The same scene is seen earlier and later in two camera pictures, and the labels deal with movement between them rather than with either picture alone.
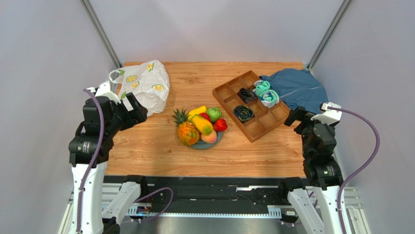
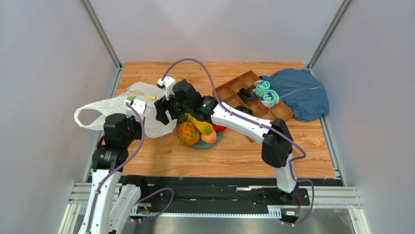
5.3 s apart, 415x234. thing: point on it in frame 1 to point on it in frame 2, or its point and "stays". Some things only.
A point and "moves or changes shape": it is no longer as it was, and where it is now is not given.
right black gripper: (294, 116) to (171, 106)
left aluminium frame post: (101, 32) stays
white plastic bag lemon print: (148, 80) moves or changes shape
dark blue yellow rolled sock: (243, 113) stays
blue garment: (297, 87) stays
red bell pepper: (220, 125) stays
